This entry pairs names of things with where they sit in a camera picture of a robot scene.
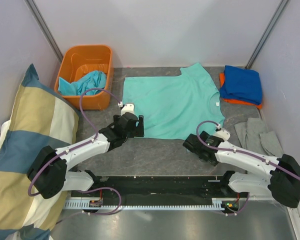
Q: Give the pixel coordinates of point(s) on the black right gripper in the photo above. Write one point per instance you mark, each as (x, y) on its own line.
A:
(204, 135)

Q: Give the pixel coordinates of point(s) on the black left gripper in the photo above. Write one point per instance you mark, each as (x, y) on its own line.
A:
(138, 131)

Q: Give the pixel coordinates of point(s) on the mint green t shirt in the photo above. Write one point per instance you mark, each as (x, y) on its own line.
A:
(173, 107)

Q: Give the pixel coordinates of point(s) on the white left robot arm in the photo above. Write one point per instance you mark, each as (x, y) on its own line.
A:
(51, 172)

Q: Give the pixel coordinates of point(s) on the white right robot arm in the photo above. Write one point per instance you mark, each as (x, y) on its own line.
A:
(265, 176)

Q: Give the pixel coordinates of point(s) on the grey cloth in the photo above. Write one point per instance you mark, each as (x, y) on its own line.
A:
(254, 136)

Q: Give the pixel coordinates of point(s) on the light blue t shirt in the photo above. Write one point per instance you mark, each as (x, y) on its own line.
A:
(94, 79)

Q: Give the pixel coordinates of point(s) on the folded blue t shirt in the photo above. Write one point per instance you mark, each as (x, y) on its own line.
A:
(241, 85)

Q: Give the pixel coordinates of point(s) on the folded orange t shirt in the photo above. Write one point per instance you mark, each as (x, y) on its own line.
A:
(235, 101)

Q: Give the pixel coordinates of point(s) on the striped blue beige pillow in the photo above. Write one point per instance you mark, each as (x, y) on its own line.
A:
(40, 117)

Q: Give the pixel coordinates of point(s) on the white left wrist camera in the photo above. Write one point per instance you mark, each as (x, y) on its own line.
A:
(126, 108)

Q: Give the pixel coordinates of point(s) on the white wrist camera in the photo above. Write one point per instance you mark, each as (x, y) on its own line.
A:
(222, 133)
(126, 108)

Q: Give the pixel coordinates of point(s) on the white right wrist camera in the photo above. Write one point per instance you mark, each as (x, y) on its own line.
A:
(222, 133)

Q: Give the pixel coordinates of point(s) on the white slotted cable duct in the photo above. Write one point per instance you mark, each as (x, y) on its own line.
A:
(89, 204)

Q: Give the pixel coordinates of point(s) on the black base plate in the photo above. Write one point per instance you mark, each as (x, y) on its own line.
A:
(169, 190)

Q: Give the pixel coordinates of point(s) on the right aluminium corner post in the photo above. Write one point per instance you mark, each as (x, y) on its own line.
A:
(267, 32)

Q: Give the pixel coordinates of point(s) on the aluminium corner post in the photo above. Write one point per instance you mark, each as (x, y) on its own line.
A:
(34, 9)
(267, 32)

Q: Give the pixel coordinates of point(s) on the left aluminium corner post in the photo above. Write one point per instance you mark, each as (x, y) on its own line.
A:
(34, 9)

